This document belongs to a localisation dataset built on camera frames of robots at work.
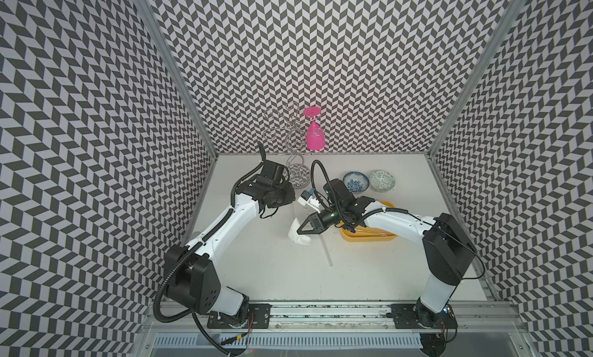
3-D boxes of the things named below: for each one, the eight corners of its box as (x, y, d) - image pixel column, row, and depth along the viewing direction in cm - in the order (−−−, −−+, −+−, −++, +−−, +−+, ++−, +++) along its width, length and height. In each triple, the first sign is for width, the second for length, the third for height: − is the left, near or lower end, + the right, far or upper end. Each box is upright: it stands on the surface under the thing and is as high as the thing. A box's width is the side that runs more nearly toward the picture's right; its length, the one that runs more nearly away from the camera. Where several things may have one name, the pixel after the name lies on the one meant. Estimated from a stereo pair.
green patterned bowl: (371, 193, 106) (373, 186, 102) (367, 177, 112) (370, 170, 108) (394, 193, 106) (397, 186, 102) (389, 177, 112) (392, 170, 108)
